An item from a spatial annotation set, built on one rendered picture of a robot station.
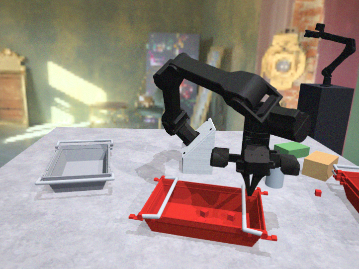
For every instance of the tan box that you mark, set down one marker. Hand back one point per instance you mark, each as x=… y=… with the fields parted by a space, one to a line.
x=319 y=165

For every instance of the green flat block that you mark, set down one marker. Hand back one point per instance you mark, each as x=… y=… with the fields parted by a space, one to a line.
x=293 y=148

